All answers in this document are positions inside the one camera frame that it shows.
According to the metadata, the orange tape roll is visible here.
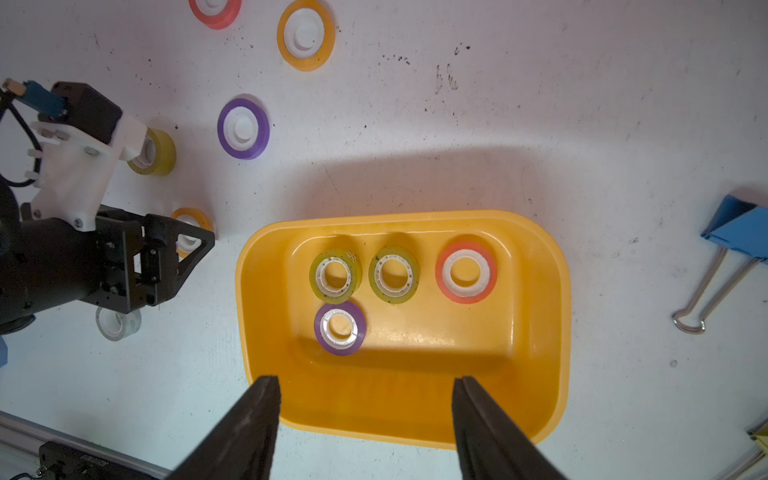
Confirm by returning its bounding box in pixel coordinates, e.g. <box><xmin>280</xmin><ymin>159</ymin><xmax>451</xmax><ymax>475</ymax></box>
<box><xmin>277</xmin><ymin>0</ymin><xmax>335</xmax><ymax>72</ymax></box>

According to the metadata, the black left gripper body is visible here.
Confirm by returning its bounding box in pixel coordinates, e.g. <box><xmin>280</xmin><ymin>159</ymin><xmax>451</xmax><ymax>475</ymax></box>
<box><xmin>1</xmin><ymin>207</ymin><xmax>180</xmax><ymax>333</ymax></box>

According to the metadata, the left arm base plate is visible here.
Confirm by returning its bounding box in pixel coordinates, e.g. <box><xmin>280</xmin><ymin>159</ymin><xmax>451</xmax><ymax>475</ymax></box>
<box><xmin>39</xmin><ymin>442</ymin><xmax>157</xmax><ymax>480</ymax></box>

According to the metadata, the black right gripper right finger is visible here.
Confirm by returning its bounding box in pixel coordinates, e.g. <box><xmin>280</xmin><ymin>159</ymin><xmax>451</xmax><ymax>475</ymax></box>
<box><xmin>452</xmin><ymin>376</ymin><xmax>564</xmax><ymax>479</ymax></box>

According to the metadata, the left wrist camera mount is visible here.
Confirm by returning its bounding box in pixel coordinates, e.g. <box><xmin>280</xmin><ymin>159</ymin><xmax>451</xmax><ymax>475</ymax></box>
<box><xmin>1</xmin><ymin>78</ymin><xmax>148</xmax><ymax>232</ymax></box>

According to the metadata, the yellow plastic storage box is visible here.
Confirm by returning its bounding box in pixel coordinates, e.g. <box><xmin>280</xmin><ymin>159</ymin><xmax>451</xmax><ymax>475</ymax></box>
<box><xmin>235</xmin><ymin>210</ymin><xmax>571</xmax><ymax>449</ymax></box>

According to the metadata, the yellow-orange tape roll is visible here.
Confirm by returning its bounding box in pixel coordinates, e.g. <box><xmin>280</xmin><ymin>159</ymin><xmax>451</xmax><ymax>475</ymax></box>
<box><xmin>171</xmin><ymin>208</ymin><xmax>215</xmax><ymax>259</ymax></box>

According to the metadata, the yellow-green tape roll table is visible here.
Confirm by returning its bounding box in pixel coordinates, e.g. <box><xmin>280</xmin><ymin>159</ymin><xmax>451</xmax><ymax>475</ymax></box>
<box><xmin>128</xmin><ymin>128</ymin><xmax>176</xmax><ymax>177</ymax></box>

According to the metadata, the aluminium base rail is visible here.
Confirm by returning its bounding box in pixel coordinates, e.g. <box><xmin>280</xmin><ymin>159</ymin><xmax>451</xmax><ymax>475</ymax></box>
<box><xmin>1</xmin><ymin>412</ymin><xmax>171</xmax><ymax>479</ymax></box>

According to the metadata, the red tape roll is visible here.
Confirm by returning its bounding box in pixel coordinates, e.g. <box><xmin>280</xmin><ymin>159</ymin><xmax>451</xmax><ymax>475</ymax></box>
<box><xmin>435</xmin><ymin>241</ymin><xmax>497</xmax><ymax>304</ymax></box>
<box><xmin>188</xmin><ymin>0</ymin><xmax>242</xmax><ymax>30</ymax></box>

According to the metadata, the purple tape roll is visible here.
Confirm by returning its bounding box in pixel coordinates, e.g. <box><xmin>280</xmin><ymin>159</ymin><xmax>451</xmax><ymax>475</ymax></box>
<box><xmin>314</xmin><ymin>301</ymin><xmax>367</xmax><ymax>356</ymax></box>
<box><xmin>217</xmin><ymin>96</ymin><xmax>270</xmax><ymax>160</ymax></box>

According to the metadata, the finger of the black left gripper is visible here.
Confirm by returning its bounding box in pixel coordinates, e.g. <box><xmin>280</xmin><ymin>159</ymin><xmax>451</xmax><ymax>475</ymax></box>
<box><xmin>143</xmin><ymin>214</ymin><xmax>215</xmax><ymax>300</ymax></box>

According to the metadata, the clear grey tape roll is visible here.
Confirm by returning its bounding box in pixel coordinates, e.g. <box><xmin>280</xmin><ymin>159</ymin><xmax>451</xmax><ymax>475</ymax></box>
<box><xmin>95</xmin><ymin>307</ymin><xmax>142</xmax><ymax>342</ymax></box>

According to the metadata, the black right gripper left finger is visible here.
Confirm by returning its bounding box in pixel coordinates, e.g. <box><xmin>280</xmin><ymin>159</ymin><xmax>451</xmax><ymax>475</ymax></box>
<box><xmin>169</xmin><ymin>376</ymin><xmax>281</xmax><ymax>479</ymax></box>

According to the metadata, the blue binder clip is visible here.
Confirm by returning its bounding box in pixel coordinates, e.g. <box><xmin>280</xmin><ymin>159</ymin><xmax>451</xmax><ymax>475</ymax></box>
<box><xmin>671</xmin><ymin>195</ymin><xmax>767</xmax><ymax>335</ymax></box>

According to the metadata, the small yellow-green tape roll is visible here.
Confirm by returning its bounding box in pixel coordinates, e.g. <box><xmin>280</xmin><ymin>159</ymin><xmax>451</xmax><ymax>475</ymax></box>
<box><xmin>309</xmin><ymin>249</ymin><xmax>362</xmax><ymax>304</ymax></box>

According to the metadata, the yellow binder clip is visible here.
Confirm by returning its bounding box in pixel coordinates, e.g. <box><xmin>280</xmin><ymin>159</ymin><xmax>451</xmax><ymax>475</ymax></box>
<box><xmin>717</xmin><ymin>419</ymin><xmax>767</xmax><ymax>480</ymax></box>

